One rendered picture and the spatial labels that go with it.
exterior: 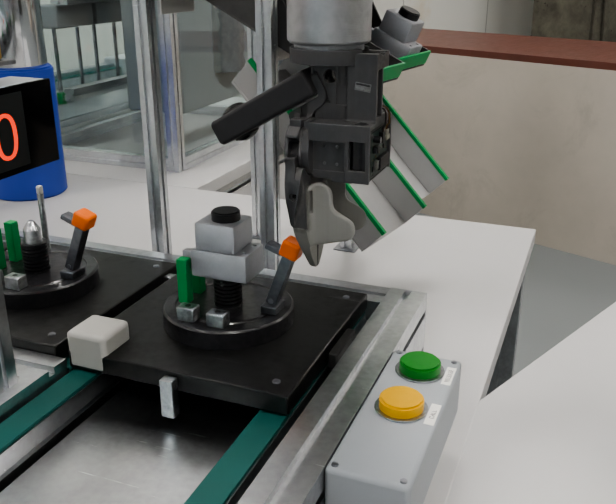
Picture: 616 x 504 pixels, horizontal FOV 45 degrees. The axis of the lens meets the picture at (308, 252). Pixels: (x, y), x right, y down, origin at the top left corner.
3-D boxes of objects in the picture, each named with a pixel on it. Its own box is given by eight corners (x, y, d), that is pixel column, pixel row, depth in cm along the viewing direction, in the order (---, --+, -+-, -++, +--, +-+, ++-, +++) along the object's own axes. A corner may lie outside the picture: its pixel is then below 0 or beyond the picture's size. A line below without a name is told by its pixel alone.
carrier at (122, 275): (179, 277, 97) (172, 184, 92) (57, 364, 76) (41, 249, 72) (29, 252, 105) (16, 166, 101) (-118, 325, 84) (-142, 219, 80)
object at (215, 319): (230, 323, 76) (229, 310, 75) (223, 330, 74) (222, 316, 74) (212, 320, 76) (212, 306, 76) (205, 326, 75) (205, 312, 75)
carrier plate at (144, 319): (367, 308, 88) (367, 292, 87) (288, 416, 67) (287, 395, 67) (189, 279, 96) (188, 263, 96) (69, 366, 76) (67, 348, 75)
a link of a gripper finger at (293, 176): (300, 234, 69) (299, 140, 66) (285, 232, 70) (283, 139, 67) (318, 218, 73) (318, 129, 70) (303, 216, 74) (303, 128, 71)
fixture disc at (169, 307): (312, 303, 85) (312, 287, 84) (260, 360, 73) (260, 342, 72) (203, 285, 90) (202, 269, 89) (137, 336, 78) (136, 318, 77)
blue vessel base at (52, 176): (82, 185, 169) (68, 63, 159) (35, 205, 155) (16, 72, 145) (26, 178, 174) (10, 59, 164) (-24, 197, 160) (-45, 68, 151)
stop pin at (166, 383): (180, 413, 72) (177, 376, 71) (174, 419, 71) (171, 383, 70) (167, 410, 73) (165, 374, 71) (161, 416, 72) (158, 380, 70)
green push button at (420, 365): (443, 372, 74) (445, 354, 74) (434, 392, 71) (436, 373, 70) (404, 364, 76) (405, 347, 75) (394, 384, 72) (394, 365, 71)
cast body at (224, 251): (264, 269, 80) (263, 207, 77) (246, 285, 76) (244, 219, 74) (195, 258, 83) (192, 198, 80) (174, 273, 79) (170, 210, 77)
